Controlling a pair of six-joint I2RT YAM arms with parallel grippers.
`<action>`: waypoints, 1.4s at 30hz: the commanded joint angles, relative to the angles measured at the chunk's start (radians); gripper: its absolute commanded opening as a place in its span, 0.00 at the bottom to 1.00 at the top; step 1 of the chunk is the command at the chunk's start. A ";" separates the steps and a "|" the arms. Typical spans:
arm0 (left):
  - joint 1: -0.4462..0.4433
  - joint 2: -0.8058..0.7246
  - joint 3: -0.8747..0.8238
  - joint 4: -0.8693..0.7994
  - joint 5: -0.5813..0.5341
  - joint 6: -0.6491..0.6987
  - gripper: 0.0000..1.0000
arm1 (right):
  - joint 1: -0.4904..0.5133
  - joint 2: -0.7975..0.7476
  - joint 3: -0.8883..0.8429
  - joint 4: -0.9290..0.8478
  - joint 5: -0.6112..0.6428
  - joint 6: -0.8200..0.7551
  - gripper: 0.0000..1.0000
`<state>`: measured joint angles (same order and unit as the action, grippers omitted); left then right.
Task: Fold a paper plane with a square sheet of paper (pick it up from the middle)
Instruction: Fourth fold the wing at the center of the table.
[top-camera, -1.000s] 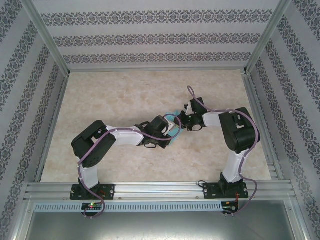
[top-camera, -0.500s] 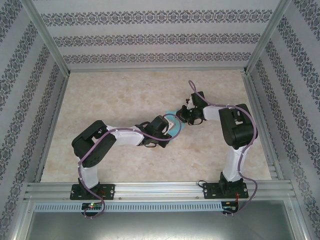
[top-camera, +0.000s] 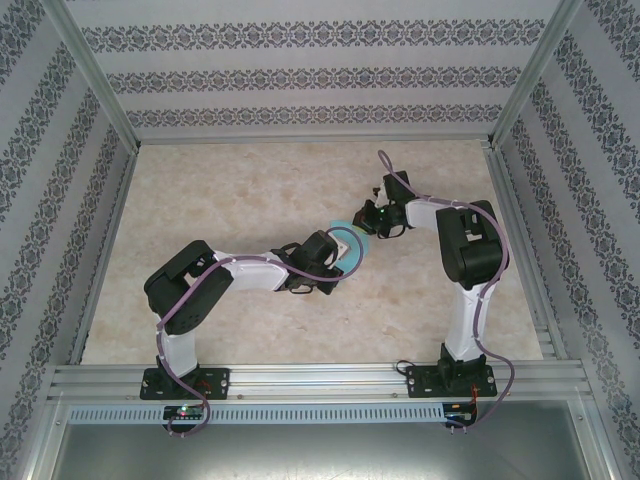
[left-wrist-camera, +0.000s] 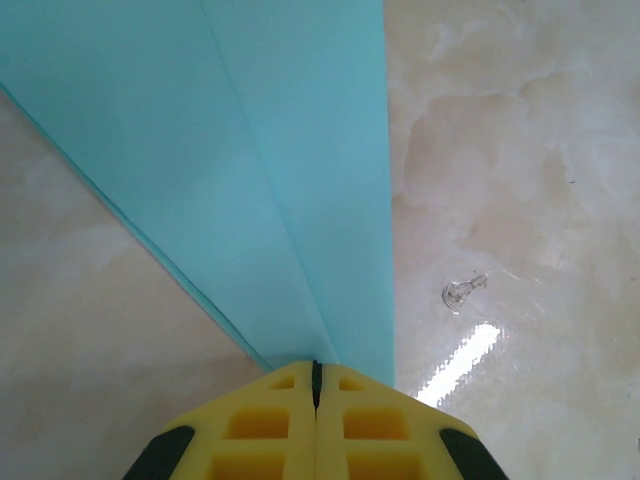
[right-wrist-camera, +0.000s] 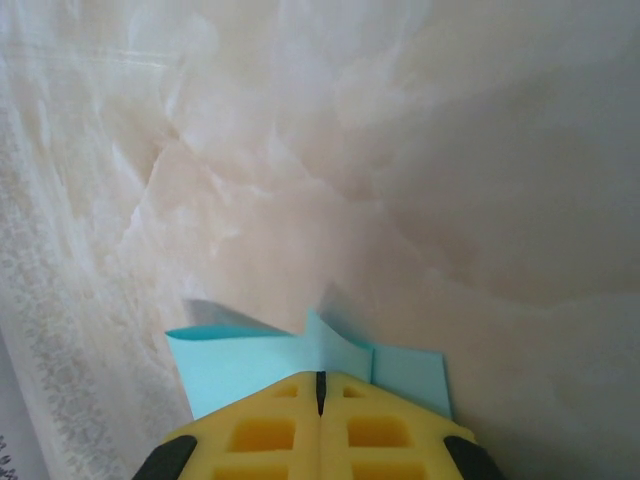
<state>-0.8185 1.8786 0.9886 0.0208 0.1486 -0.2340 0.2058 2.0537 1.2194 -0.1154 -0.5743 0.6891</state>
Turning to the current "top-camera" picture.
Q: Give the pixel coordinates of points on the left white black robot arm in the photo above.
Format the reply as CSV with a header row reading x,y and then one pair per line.
x,y
250,272

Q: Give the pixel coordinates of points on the small circuit board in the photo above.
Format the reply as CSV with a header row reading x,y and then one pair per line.
x,y
185,412
457,416

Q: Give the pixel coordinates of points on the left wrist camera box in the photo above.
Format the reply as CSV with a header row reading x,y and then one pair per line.
x,y
342,252

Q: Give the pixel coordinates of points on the aluminium frame post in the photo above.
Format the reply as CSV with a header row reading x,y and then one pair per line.
x,y
534,75
95,75

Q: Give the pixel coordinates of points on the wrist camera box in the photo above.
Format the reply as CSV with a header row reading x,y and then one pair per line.
x,y
342,252
382,192

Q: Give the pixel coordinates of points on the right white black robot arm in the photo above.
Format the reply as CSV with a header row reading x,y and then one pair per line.
x,y
467,320

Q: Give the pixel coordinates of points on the teal cloth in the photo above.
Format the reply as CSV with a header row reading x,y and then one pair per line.
x,y
345,224

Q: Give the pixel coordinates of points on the grey sheet metal panel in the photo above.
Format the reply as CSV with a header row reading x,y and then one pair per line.
x,y
320,455

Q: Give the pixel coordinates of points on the thin aluminium wall rail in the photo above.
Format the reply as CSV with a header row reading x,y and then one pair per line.
x,y
320,140

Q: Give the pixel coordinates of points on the wide aluminium base rail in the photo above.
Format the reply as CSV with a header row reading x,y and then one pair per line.
x,y
320,380

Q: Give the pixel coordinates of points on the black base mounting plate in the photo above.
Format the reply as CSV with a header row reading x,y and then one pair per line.
x,y
220,382
417,382

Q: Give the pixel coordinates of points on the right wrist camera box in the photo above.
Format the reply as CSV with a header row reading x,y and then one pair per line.
x,y
382,192

